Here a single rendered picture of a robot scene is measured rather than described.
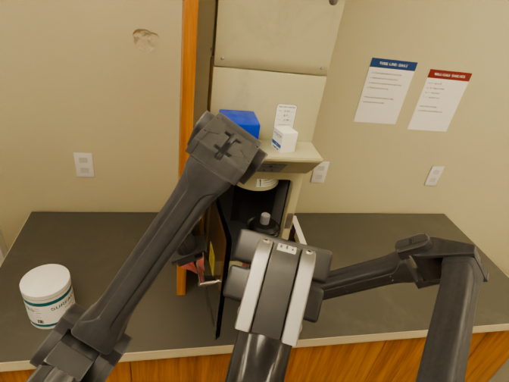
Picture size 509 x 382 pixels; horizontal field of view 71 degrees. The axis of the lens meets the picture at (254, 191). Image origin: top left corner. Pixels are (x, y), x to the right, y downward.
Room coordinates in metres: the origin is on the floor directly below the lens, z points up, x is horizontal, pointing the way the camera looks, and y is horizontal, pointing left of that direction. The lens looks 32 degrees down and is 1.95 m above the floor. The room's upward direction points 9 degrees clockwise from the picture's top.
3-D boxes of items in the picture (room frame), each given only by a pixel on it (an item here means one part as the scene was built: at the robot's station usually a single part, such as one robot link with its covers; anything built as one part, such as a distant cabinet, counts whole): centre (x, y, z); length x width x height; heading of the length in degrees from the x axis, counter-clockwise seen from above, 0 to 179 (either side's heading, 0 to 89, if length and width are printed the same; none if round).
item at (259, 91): (1.12, 0.04, 1.33); 0.32 x 0.25 x 0.77; 105
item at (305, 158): (0.94, -0.01, 1.46); 0.32 x 0.12 x 0.10; 105
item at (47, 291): (0.70, 0.57, 1.02); 0.13 x 0.13 x 0.15
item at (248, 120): (0.92, 0.07, 1.56); 0.10 x 0.10 x 0.09; 15
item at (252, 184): (1.10, 0.01, 1.34); 0.18 x 0.18 x 0.05
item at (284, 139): (0.95, -0.06, 1.54); 0.05 x 0.05 x 0.06; 32
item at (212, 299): (0.80, 0.09, 1.19); 0.30 x 0.01 x 0.40; 20
